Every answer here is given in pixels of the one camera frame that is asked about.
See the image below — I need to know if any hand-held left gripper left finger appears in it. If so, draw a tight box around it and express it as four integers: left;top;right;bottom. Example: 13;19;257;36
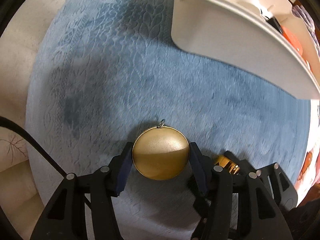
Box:
30;141;134;240

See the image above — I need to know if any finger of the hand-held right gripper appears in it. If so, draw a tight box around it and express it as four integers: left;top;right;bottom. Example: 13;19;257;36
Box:
224;151;284;188

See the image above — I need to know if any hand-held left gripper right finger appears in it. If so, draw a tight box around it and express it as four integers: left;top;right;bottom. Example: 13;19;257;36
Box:
189;142;293;240

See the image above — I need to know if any round gold tin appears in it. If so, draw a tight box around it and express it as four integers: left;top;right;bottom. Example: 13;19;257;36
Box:
132;119;190;180

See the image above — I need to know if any orange round container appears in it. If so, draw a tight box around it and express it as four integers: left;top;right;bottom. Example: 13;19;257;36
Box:
280;26;312;68

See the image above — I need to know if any white plastic storage bin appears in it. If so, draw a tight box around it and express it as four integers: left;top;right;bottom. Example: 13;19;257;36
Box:
171;0;320;100

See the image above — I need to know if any cream cartoon quilt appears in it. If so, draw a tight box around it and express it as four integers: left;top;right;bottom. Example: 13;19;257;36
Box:
296;147;320;193

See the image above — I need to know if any blue plush mat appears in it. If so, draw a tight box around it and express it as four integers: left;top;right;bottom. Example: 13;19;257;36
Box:
25;0;313;230

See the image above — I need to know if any purple floral blanket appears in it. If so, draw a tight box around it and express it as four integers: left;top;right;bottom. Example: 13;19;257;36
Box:
291;5;320;55

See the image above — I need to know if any black cable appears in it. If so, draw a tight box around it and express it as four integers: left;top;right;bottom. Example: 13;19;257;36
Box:
0;116;73;180

